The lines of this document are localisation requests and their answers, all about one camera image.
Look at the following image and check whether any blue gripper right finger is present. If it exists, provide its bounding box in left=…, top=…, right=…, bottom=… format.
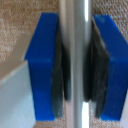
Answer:
left=83, top=13, right=128, bottom=122

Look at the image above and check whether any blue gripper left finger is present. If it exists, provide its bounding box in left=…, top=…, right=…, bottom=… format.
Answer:
left=23, top=12, right=73, bottom=122

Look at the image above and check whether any brown drawer dresser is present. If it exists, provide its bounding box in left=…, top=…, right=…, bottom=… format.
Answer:
left=0, top=0, right=128, bottom=128

